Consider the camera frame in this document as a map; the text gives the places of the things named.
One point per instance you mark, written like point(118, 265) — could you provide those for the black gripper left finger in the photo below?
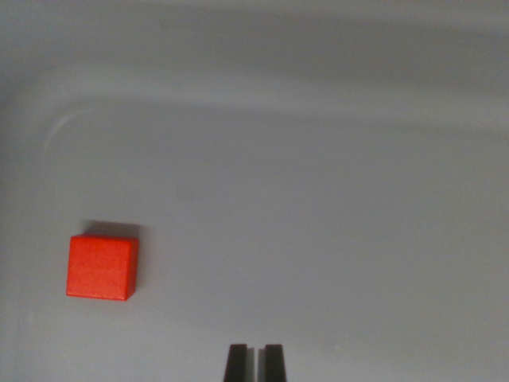
point(237, 364)

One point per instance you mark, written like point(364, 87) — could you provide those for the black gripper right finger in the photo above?
point(274, 364)

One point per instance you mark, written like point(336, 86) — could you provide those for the red cube block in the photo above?
point(99, 266)

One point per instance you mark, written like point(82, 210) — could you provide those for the white plastic tray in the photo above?
point(278, 179)

